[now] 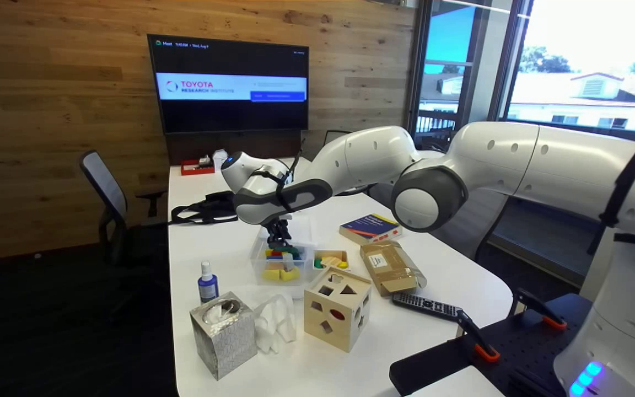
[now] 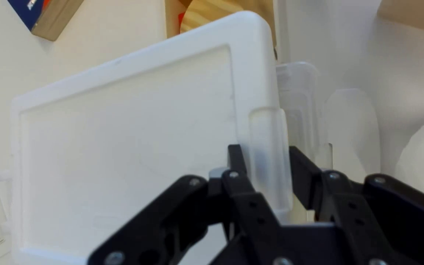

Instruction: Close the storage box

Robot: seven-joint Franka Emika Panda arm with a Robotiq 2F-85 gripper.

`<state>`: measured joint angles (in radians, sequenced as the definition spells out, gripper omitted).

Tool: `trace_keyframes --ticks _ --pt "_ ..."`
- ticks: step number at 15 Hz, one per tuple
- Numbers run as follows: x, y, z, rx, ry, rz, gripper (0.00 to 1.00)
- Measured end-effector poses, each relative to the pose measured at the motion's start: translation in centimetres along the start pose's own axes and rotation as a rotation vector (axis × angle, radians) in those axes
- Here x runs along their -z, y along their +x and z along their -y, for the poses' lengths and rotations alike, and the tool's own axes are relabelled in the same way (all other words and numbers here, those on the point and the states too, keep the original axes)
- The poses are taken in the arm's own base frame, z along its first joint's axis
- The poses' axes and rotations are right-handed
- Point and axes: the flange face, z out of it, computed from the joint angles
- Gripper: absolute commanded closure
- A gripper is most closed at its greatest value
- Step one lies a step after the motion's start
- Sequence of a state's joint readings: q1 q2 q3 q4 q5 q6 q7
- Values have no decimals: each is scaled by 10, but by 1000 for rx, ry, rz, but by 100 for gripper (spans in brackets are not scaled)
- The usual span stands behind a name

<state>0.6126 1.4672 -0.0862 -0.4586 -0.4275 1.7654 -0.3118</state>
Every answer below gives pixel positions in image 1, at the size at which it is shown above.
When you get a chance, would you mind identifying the wall mounted TV screen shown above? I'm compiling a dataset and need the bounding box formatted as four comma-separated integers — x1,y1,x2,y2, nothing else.
144,33,310,138

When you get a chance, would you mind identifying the grey mesh office chair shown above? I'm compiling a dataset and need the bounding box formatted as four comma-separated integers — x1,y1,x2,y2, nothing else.
76,148,168,270

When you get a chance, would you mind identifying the black clamp orange handle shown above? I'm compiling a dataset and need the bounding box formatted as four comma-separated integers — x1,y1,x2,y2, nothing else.
509,290,570,335
453,307,505,366

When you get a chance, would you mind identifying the blue and orange book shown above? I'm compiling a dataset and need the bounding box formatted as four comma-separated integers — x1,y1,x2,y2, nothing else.
337,213,402,247

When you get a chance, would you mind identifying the black remote control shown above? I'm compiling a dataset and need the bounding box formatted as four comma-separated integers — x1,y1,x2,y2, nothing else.
387,290,466,322

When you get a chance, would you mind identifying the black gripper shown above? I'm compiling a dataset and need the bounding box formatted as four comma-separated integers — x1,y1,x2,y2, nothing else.
260,213,295,257

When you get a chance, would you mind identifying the wooden shape sorter cube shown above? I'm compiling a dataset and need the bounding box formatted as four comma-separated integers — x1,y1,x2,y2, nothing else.
302,266,374,356

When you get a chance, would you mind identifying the white storage box lid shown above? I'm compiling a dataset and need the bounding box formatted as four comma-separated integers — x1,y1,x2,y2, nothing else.
254,216,318,259

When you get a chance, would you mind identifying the black bag with straps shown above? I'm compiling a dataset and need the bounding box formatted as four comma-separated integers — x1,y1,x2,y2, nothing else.
168,191,239,228

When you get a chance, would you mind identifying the clear plastic storage box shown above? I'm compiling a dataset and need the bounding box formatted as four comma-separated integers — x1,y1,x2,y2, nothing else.
248,225,318,287

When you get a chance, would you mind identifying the small wooden toy tray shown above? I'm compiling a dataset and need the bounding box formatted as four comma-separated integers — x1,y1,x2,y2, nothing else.
310,247,350,273

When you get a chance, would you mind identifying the clear blue sanitizer bottle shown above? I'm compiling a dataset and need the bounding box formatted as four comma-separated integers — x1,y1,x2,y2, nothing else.
196,261,223,307

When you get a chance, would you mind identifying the window with dark frame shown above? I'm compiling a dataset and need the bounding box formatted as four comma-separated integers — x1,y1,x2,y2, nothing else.
402,0,635,144

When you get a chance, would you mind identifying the grey tissue box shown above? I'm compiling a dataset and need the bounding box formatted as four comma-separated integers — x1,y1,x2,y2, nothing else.
186,291,260,382

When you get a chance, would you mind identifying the red flat item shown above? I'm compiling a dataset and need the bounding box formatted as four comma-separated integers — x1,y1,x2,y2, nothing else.
178,158,217,179

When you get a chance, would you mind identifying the crumpled clear plastic bag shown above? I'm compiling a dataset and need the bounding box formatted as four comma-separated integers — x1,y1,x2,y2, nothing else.
251,291,300,361

